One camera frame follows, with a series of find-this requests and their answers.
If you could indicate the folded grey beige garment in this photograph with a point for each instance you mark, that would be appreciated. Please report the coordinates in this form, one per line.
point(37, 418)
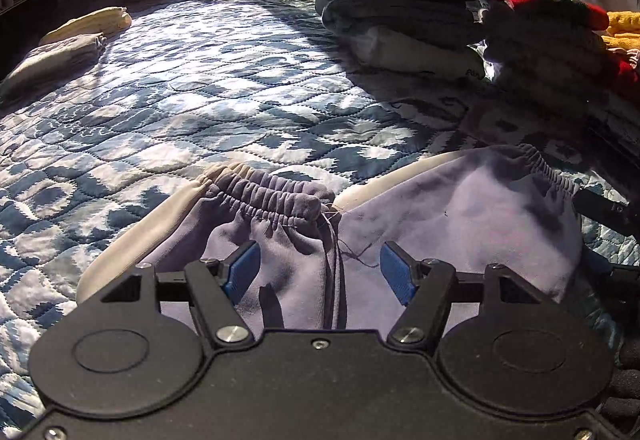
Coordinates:
point(52, 63)

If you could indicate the dark folded clothes stack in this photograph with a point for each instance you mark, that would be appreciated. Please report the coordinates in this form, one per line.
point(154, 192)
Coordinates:
point(554, 64)

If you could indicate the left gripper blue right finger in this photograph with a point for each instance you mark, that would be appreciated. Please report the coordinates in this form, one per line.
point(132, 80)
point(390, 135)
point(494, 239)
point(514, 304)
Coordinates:
point(424, 288)

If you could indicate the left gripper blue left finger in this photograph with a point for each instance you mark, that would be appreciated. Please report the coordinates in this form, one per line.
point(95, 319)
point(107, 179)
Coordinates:
point(216, 288)

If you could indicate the folded dark grey garment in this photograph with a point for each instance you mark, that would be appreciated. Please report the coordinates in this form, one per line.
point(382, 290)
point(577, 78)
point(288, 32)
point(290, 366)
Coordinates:
point(445, 23)

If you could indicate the purple sweatpants with beige stripe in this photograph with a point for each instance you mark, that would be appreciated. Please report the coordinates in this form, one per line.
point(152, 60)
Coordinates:
point(320, 251)

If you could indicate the folded white panda garment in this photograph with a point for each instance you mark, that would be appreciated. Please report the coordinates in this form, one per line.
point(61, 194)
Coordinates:
point(382, 48)

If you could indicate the red green knit hat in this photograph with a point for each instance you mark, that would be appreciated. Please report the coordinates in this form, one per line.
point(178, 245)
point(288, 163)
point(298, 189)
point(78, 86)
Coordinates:
point(577, 12)

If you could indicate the folded cream yellow garment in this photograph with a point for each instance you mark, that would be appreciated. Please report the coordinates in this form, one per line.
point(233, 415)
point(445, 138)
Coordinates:
point(107, 21)

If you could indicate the blue white quilted bedspread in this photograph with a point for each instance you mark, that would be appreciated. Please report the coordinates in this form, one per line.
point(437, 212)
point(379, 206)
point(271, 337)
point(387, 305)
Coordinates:
point(192, 82)

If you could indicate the red folded garment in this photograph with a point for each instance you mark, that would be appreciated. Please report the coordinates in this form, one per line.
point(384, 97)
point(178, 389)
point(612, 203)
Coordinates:
point(625, 64)

